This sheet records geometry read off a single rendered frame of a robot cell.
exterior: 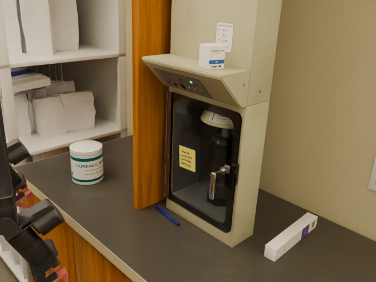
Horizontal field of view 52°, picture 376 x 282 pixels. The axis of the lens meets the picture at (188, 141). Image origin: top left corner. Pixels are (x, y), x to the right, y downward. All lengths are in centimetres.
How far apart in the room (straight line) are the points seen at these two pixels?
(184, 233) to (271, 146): 52
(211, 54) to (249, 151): 32
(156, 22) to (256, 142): 49
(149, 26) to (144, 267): 74
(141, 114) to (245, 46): 44
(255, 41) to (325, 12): 43
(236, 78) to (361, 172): 63
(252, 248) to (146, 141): 50
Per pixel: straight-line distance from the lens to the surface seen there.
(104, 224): 139
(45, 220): 97
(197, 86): 109
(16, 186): 139
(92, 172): 161
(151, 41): 127
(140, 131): 132
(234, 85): 101
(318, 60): 143
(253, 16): 104
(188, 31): 120
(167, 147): 133
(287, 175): 159
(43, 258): 102
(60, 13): 223
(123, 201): 150
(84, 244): 149
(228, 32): 109
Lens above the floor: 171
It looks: 22 degrees down
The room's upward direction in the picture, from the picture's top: 3 degrees clockwise
